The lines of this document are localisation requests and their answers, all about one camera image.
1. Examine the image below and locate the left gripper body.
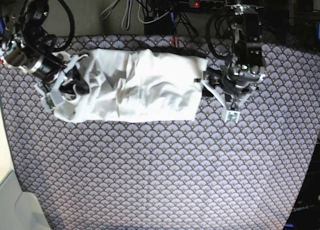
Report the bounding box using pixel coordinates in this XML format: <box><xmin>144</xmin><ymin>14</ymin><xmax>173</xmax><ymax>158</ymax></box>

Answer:
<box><xmin>203</xmin><ymin>64</ymin><xmax>265</xmax><ymax>108</ymax></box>

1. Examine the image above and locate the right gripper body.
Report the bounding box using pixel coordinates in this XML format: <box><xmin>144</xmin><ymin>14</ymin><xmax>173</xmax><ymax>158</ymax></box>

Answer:
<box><xmin>3</xmin><ymin>48</ymin><xmax>67</xmax><ymax>85</ymax></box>

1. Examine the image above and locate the white T-shirt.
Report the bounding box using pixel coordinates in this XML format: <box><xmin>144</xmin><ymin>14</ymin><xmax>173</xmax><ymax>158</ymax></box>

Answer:
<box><xmin>53</xmin><ymin>49</ymin><xmax>208</xmax><ymax>124</ymax></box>

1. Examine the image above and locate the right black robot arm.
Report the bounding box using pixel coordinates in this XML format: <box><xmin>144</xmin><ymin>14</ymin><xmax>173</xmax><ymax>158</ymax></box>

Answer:
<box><xmin>0</xmin><ymin>0</ymin><xmax>90</xmax><ymax>95</ymax></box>

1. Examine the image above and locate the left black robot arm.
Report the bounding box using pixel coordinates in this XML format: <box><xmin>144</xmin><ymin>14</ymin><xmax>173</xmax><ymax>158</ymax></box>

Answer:
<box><xmin>200</xmin><ymin>0</ymin><xmax>266</xmax><ymax>118</ymax></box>

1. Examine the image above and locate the red table clamp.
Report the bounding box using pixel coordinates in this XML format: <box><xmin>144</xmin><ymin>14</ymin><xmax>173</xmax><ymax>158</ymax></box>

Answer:
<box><xmin>171</xmin><ymin>35</ymin><xmax>180</xmax><ymax>49</ymax></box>

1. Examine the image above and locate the patterned purple table cloth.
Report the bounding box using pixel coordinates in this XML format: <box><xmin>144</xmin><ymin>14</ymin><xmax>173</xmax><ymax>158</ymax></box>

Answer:
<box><xmin>0</xmin><ymin>44</ymin><xmax>320</xmax><ymax>230</ymax></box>

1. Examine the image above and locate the black power strip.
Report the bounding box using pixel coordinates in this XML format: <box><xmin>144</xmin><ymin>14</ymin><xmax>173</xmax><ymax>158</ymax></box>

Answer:
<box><xmin>188</xmin><ymin>0</ymin><xmax>224</xmax><ymax>10</ymax></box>

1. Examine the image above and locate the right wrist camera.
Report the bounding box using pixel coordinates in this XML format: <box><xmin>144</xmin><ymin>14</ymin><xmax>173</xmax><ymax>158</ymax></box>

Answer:
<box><xmin>43</xmin><ymin>89</ymin><xmax>64</xmax><ymax>112</ymax></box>

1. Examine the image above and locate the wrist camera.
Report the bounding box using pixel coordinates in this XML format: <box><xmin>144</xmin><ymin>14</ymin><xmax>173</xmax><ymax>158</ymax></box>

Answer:
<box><xmin>43</xmin><ymin>89</ymin><xmax>64</xmax><ymax>112</ymax></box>
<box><xmin>223</xmin><ymin>109</ymin><xmax>241</xmax><ymax>124</ymax></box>

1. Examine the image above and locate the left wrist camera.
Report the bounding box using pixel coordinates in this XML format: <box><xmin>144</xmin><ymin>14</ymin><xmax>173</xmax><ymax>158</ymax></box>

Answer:
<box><xmin>223</xmin><ymin>109</ymin><xmax>241</xmax><ymax>124</ymax></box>

